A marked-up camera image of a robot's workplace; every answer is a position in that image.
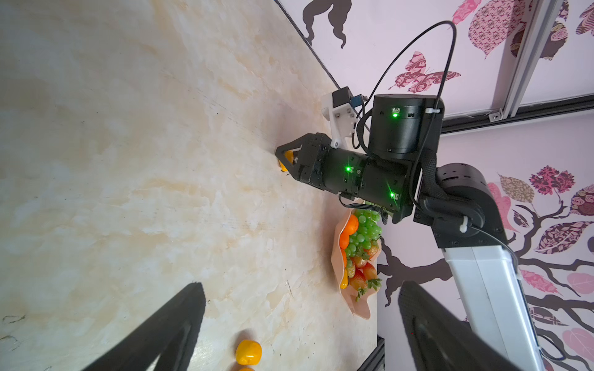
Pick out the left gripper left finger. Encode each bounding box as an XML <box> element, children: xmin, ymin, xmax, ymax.
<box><xmin>85</xmin><ymin>282</ymin><xmax>207</xmax><ymax>370</ymax></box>

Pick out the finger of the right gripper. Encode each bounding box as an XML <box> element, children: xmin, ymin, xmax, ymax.
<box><xmin>275</xmin><ymin>134</ymin><xmax>315</xmax><ymax>156</ymax></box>
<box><xmin>278</xmin><ymin>155</ymin><xmax>301</xmax><ymax>181</ymax></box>

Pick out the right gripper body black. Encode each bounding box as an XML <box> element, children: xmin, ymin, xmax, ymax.
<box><xmin>293</xmin><ymin>133</ymin><xmax>331</xmax><ymax>188</ymax></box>

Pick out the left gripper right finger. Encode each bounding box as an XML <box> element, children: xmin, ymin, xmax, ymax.
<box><xmin>398</xmin><ymin>281</ymin><xmax>517</xmax><ymax>371</ymax></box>

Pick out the orange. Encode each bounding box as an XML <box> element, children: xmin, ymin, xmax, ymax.
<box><xmin>340</xmin><ymin>250</ymin><xmax>348</xmax><ymax>269</ymax></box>
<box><xmin>339</xmin><ymin>232</ymin><xmax>351</xmax><ymax>250</ymax></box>
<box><xmin>343</xmin><ymin>213</ymin><xmax>359</xmax><ymax>236</ymax></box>

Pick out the pink petal-shaped fruit bowl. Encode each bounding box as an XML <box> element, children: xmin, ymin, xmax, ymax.
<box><xmin>331</xmin><ymin>209</ymin><xmax>382</xmax><ymax>319</ymax></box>

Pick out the green grape bunch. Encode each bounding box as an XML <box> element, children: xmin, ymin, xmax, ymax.
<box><xmin>344</xmin><ymin>210</ymin><xmax>382</xmax><ymax>260</ymax></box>

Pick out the strawberry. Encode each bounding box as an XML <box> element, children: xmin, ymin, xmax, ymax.
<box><xmin>361</xmin><ymin>262</ymin><xmax>378</xmax><ymax>281</ymax></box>
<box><xmin>366</xmin><ymin>244</ymin><xmax>381</xmax><ymax>260</ymax></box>
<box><xmin>349</xmin><ymin>271</ymin><xmax>368</xmax><ymax>292</ymax></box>
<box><xmin>351</xmin><ymin>256</ymin><xmax>368</xmax><ymax>269</ymax></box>

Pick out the strawberry lone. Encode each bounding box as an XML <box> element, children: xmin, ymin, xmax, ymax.
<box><xmin>346</xmin><ymin>258</ymin><xmax>357</xmax><ymax>279</ymax></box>

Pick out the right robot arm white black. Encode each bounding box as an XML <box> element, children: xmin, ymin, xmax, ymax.
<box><xmin>275</xmin><ymin>94</ymin><xmax>544</xmax><ymax>370</ymax></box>

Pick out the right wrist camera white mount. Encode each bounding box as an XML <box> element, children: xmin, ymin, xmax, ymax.
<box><xmin>321</xmin><ymin>87</ymin><xmax>367</xmax><ymax>149</ymax></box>

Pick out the black base frame rail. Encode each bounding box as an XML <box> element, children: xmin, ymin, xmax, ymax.
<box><xmin>357</xmin><ymin>336</ymin><xmax>385</xmax><ymax>371</ymax></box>

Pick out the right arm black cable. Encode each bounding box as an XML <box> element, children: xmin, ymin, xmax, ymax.
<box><xmin>338</xmin><ymin>20</ymin><xmax>458</xmax><ymax>214</ymax></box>

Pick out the aluminium rail back wall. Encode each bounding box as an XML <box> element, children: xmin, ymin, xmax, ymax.
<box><xmin>488</xmin><ymin>0</ymin><xmax>563</xmax><ymax>123</ymax></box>

